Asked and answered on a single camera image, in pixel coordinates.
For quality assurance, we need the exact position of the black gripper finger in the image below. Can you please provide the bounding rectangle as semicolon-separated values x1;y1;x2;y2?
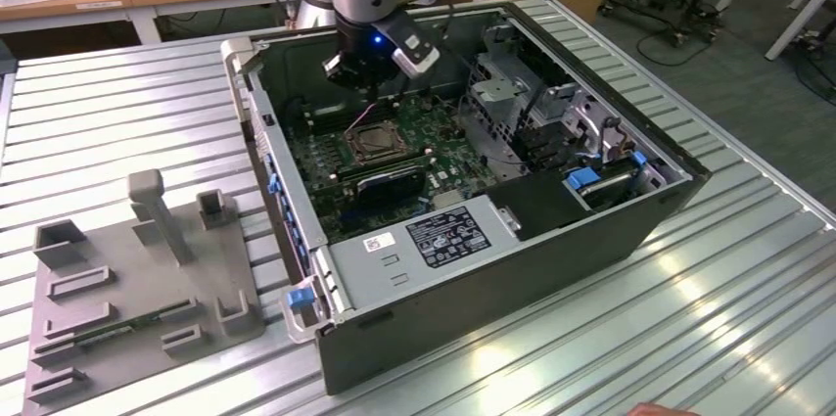
371;69;403;105
320;56;373;105

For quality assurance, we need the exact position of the CPU square plate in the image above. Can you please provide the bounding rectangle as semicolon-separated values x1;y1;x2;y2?
356;127;393;153

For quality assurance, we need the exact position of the metal socket cover frame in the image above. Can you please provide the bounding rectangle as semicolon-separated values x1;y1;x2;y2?
343;121;407;165

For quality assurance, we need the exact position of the black RAM slot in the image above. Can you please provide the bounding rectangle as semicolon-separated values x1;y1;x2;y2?
305;101;389;118
311;109;395;127
336;155;424;181
332;149;417;175

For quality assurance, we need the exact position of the silver metal drive cage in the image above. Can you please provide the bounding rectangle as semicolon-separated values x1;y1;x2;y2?
466;51;543;172

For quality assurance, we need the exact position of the black graphics card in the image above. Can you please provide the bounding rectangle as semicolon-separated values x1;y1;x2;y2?
355;163;429;206

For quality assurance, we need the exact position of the green motherboard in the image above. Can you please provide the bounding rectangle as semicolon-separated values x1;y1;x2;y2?
285;92;507;246

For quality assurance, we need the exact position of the blue plastic drive latch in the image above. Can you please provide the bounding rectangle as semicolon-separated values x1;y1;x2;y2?
564;166;600;191

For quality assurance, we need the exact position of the silver power supply unit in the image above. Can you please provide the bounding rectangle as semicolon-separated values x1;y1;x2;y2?
324;196;524;314

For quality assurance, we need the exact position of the black open PC case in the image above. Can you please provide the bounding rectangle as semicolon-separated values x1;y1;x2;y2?
218;0;713;397

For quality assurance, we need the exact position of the grey parts rack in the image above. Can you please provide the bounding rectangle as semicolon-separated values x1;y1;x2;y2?
22;168;268;412

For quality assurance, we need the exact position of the green RAM stick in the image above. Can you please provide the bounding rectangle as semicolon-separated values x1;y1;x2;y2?
72;299;197;354

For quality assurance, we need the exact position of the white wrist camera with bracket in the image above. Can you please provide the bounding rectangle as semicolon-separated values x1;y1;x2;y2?
369;19;442;80

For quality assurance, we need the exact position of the blue case handle tab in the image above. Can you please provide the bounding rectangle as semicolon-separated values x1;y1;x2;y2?
284;290;317;313

